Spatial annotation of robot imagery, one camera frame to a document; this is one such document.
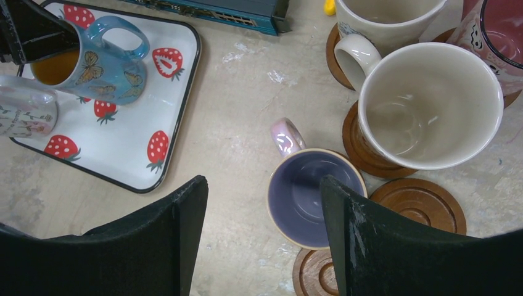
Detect dark network switch box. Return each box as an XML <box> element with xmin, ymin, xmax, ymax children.
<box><xmin>128</xmin><ymin>0</ymin><xmax>292</xmax><ymax>36</ymax></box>

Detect blue butterfly mug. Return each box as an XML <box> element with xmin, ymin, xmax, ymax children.
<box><xmin>30</xmin><ymin>16</ymin><xmax>150</xmax><ymax>105</ymax></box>

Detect pink mug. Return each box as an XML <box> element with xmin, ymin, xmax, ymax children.
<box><xmin>447</xmin><ymin>0</ymin><xmax>522</xmax><ymax>96</ymax></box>

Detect small yellow screwdriver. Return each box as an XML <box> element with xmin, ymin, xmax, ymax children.
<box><xmin>323</xmin><ymin>0</ymin><xmax>336</xmax><ymax>16</ymax></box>

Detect wooden coaster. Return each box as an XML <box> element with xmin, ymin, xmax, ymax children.
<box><xmin>292</xmin><ymin>249</ymin><xmax>339</xmax><ymax>296</ymax></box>
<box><xmin>370</xmin><ymin>178</ymin><xmax>467</xmax><ymax>235</ymax></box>
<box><xmin>326</xmin><ymin>24</ymin><xmax>354</xmax><ymax>91</ymax></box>
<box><xmin>342</xmin><ymin>102</ymin><xmax>417</xmax><ymax>179</ymax></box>
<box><xmin>433</xmin><ymin>28</ymin><xmax>522</xmax><ymax>109</ymax></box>

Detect white strawberry tray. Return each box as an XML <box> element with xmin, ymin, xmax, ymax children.
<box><xmin>14</xmin><ymin>1</ymin><xmax>201</xmax><ymax>194</ymax></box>

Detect purple interior mug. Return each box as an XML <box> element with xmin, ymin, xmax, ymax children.
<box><xmin>267</xmin><ymin>117</ymin><xmax>368</xmax><ymax>250</ymax></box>

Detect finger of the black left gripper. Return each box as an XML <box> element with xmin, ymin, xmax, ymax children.
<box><xmin>1</xmin><ymin>0</ymin><xmax>80</xmax><ymax>65</ymax></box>

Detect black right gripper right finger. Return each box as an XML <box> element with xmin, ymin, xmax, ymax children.
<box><xmin>320</xmin><ymin>175</ymin><xmax>522</xmax><ymax>295</ymax></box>

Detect orange interior mug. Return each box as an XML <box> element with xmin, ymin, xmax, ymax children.
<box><xmin>1</xmin><ymin>75</ymin><xmax>58</xmax><ymax>138</ymax></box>

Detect cream floral mug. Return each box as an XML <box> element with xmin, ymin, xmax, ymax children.
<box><xmin>335</xmin><ymin>0</ymin><xmax>447</xmax><ymax>56</ymax></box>

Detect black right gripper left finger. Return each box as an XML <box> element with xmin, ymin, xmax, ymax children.
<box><xmin>1</xmin><ymin>175</ymin><xmax>208</xmax><ymax>295</ymax></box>

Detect wooden coaster front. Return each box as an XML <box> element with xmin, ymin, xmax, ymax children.
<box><xmin>292</xmin><ymin>249</ymin><xmax>339</xmax><ymax>296</ymax></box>

